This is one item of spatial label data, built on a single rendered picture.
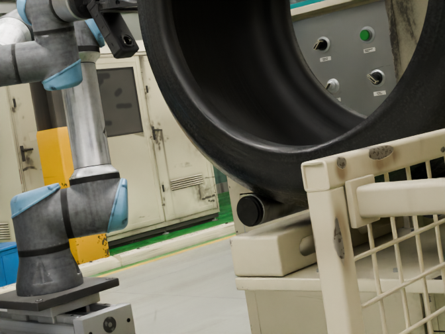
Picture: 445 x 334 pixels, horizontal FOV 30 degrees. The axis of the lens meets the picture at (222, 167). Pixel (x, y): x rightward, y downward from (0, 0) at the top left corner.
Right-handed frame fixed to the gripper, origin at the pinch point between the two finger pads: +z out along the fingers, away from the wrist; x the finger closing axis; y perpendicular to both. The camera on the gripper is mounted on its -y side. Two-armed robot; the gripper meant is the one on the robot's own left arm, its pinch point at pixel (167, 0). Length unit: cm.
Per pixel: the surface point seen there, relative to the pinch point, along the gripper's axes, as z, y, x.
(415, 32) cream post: 28.8, -7.4, 28.3
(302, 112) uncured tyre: 14.5, -19.5, 15.2
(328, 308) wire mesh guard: 67, -24, -59
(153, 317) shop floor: -236, -154, 220
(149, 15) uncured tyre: 8.4, -3.0, -12.8
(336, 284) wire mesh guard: 68, -23, -59
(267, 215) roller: 23.0, -32.0, -6.9
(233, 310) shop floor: -193, -149, 240
